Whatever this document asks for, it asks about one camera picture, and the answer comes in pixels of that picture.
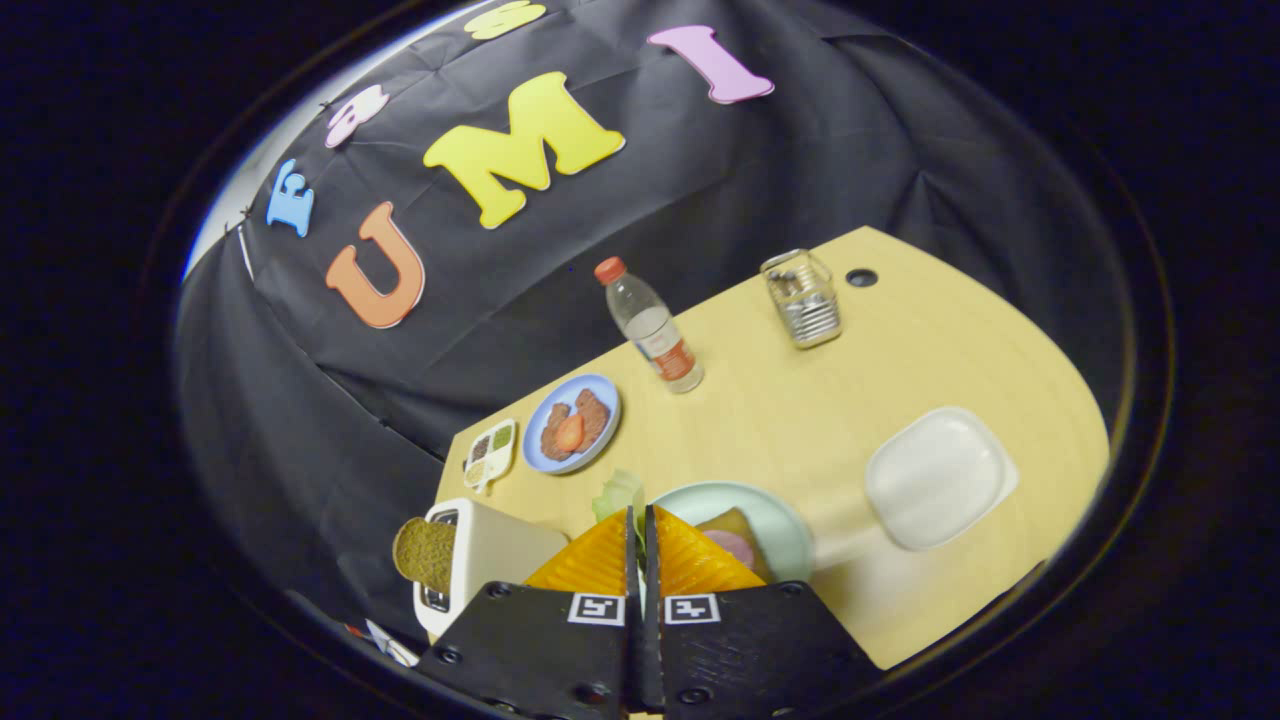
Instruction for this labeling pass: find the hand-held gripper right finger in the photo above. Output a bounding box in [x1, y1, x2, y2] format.
[640, 505, 886, 720]

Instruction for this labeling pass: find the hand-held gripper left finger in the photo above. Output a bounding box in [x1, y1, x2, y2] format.
[415, 505, 641, 720]

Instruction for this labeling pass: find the brown toasted bread slice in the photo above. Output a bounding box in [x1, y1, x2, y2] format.
[392, 515, 459, 596]

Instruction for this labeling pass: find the green lettuce leaf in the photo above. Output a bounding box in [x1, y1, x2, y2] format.
[592, 468, 646, 531]

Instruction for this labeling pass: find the pink ham slice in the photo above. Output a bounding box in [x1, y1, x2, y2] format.
[703, 530, 756, 567]

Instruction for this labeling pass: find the white toaster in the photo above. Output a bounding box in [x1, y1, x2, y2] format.
[412, 497, 571, 641]

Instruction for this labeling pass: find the pale green round plate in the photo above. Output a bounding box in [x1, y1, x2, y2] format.
[648, 481, 816, 586]

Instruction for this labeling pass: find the bread slice under ham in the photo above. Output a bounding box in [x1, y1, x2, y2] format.
[695, 507, 776, 581]

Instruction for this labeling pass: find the white seasoning tray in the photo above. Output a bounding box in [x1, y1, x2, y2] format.
[462, 418, 518, 496]

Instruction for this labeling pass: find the blue plate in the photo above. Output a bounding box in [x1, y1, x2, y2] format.
[522, 373, 623, 476]

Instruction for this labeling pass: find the brown meat patty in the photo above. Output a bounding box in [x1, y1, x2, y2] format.
[540, 402, 573, 462]
[575, 388, 612, 451]

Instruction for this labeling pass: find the white square plate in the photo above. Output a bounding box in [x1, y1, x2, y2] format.
[864, 405, 1021, 553]

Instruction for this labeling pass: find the clear bottle with red cap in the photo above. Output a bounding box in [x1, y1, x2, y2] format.
[593, 256, 706, 395]

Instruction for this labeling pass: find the black backdrop cloth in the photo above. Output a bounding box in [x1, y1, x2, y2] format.
[175, 0, 1131, 641]

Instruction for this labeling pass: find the metal wire basket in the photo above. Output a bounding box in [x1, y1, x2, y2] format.
[760, 248, 844, 350]

